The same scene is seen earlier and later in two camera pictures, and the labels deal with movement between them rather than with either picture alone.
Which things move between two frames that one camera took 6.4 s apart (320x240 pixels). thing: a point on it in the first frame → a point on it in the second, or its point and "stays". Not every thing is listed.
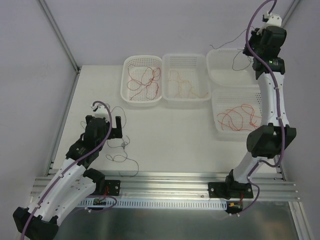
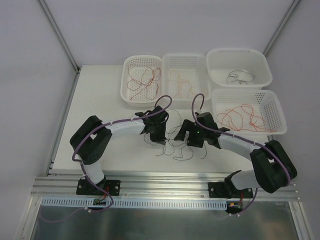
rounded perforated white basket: (141, 82) stays
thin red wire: (238, 118) stays
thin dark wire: (127, 141) → (176, 138)
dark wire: (230, 40) → (241, 76)
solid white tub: (231, 67) stays
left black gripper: (116, 128) → (157, 131)
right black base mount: (230, 189) stays
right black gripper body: (253, 40) → (191, 129)
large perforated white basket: (235, 111) stays
